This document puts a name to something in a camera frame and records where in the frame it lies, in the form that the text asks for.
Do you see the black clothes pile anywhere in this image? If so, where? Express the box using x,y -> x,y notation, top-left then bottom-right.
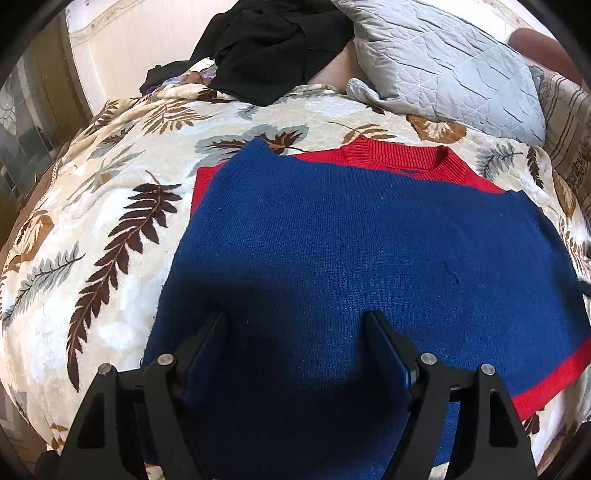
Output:
139,0 -> 357,106

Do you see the glass panel door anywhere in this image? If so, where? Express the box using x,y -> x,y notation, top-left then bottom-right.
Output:
0,34 -> 75,243

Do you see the grey quilted pillow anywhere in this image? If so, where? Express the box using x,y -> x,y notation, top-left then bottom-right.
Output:
331,0 -> 548,147

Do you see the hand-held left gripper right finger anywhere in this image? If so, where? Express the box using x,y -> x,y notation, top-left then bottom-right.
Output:
366,309 -> 539,480

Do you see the purple cloth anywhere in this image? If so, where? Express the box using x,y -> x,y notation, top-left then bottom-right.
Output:
161,68 -> 219,89

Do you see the brown striped cushion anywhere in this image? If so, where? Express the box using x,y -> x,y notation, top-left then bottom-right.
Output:
537,71 -> 591,186

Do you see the pink pillow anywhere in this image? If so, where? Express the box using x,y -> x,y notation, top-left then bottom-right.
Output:
307,41 -> 371,96

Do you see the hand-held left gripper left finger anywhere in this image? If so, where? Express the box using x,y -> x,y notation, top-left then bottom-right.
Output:
57,313 -> 230,480

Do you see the red and blue knit sweater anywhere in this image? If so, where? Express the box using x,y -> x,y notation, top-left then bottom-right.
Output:
139,136 -> 591,480

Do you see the brown padded headboard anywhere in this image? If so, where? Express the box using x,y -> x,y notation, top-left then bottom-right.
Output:
507,27 -> 583,87

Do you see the leaf print blanket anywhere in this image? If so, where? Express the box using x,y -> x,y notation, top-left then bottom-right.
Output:
0,82 -> 591,464

